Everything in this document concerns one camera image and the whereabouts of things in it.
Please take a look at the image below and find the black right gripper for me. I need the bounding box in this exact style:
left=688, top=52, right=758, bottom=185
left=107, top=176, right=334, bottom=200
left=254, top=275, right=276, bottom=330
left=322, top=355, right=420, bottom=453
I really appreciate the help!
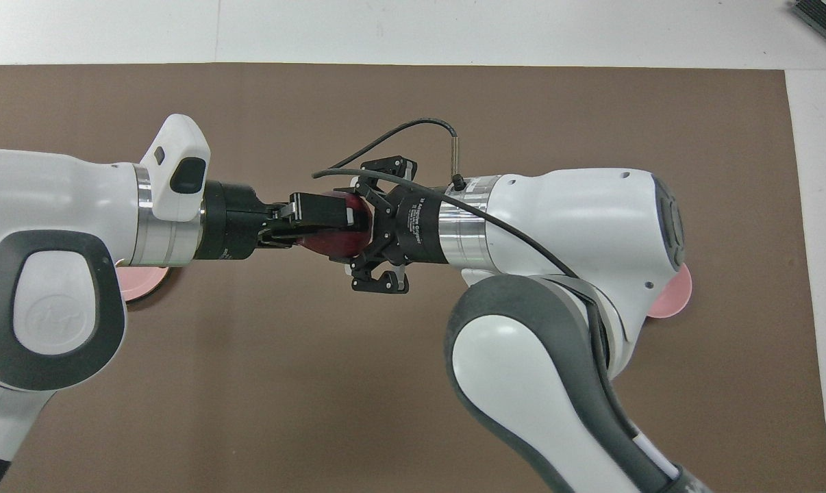
left=330, top=155, right=445, bottom=294

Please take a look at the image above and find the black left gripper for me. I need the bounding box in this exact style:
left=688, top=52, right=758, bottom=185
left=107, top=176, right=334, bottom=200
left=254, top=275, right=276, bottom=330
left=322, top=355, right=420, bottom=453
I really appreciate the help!
left=197, top=179, right=357, bottom=263

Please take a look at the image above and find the dark red apple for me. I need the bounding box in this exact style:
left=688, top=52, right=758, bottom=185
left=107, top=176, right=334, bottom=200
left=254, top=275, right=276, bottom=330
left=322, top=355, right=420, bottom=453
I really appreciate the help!
left=297, top=191, right=375, bottom=258

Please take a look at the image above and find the pink plate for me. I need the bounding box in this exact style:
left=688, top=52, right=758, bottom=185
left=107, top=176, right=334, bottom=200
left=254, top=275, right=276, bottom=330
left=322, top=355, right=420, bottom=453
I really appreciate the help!
left=115, top=264, right=171, bottom=306

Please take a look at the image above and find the pink bowl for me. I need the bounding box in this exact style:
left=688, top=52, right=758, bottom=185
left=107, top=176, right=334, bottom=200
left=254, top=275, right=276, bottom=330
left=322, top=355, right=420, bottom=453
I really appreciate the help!
left=646, top=263, right=694, bottom=320

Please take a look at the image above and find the brown paper mat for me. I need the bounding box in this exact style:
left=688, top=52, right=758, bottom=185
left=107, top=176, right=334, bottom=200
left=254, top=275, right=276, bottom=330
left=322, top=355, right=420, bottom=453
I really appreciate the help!
left=0, top=63, right=826, bottom=493

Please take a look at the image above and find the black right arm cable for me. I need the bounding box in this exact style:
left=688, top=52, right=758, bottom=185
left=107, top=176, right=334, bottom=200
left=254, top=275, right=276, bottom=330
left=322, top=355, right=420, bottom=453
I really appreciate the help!
left=310, top=119, right=579, bottom=279

